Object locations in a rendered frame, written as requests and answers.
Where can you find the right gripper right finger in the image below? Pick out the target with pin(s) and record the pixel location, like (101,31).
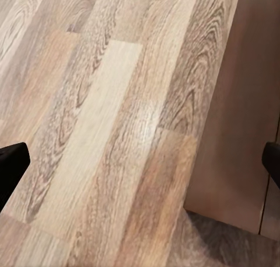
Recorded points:
(271,161)

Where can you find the bed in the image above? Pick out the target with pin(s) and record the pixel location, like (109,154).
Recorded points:
(228,182)

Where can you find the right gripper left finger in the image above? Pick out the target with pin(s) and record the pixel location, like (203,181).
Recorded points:
(14,161)

